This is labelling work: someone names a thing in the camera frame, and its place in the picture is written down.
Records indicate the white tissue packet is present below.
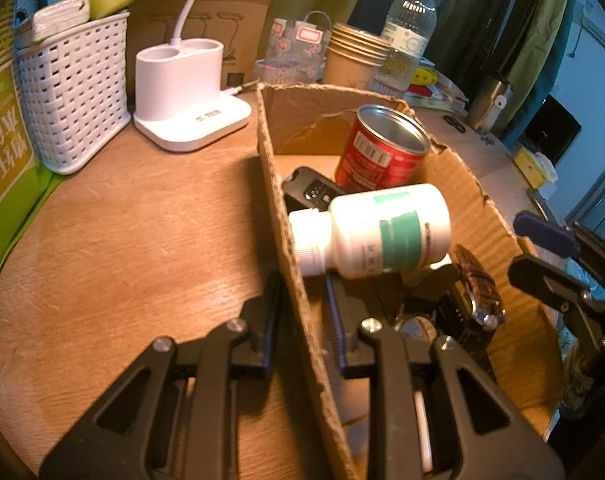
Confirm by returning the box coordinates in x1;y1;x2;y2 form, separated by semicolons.
14;0;92;52

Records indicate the black monitor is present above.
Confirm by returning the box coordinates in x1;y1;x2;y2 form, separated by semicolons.
524;94;583;167

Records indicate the white desk lamp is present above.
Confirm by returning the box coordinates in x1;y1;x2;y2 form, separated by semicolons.
133;0;254;153

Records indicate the white pill bottle green label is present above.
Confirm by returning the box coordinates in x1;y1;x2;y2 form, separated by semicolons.
288;183;452;280

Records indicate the red tin can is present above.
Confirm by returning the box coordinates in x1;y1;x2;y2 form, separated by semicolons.
333;103;432;194

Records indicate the stack of brown paper cups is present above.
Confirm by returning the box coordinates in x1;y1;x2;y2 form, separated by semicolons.
322;22;393;92

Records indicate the white charging cable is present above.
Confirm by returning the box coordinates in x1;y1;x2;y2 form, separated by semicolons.
226;79;259;97

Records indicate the wristwatch with brown strap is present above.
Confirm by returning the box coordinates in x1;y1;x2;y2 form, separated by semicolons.
396;244;507;352

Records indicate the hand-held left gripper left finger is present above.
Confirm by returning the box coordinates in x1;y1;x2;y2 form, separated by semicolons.
39;271;284;480

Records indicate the white woven plastic basket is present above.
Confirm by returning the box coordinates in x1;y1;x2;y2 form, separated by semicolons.
14;10;134;176

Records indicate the green pack of paper cups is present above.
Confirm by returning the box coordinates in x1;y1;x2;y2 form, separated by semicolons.
0;0;64;302

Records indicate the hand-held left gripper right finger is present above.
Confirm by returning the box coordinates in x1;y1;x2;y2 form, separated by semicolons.
323;276;566;480

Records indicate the yellow tissue box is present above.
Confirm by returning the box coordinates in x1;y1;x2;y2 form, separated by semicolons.
513;145;561;184

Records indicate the clear water bottle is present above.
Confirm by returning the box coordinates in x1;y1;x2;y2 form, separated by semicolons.
374;0;441;92

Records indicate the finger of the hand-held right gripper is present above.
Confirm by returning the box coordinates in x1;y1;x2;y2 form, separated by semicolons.
513;209;581;262
507;254;604;314

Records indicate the steel thermos flask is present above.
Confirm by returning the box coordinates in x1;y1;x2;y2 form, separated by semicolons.
467;75;513;132

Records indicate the brown cardboard box behind lamp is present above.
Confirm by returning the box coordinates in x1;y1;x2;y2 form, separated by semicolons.
127;0;291;94

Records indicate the yellow wipes pack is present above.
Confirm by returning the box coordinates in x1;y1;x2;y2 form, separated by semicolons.
411;66;441;89

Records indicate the black car key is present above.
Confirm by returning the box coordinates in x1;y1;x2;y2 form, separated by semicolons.
281;166;348;214

